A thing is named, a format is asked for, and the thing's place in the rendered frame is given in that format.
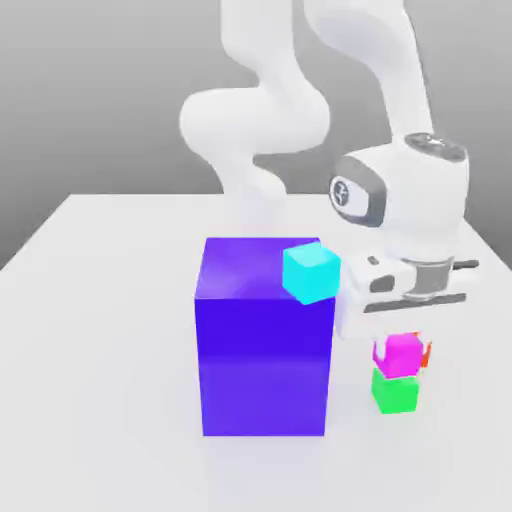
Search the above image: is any large purple box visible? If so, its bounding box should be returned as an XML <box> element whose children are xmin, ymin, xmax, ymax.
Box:
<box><xmin>194</xmin><ymin>236</ymin><xmax>336</xmax><ymax>438</ymax></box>

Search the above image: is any small magenta cube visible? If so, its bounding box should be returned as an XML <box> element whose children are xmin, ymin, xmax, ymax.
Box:
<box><xmin>372</xmin><ymin>332</ymin><xmax>424</xmax><ymax>380</ymax></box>

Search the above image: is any small cyan cube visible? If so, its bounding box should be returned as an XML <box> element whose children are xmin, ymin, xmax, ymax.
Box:
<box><xmin>282</xmin><ymin>241</ymin><xmax>342</xmax><ymax>306</ymax></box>

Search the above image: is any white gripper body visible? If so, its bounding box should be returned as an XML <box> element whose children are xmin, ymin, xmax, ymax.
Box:
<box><xmin>334</xmin><ymin>292</ymin><xmax>468</xmax><ymax>342</ymax></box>

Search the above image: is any small green cube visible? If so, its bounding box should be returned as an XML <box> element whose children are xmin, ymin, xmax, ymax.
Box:
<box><xmin>370</xmin><ymin>367</ymin><xmax>420</xmax><ymax>415</ymax></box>

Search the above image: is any small red cube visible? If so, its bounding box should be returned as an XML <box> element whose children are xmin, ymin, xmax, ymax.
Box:
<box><xmin>411</xmin><ymin>330</ymin><xmax>432</xmax><ymax>370</ymax></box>

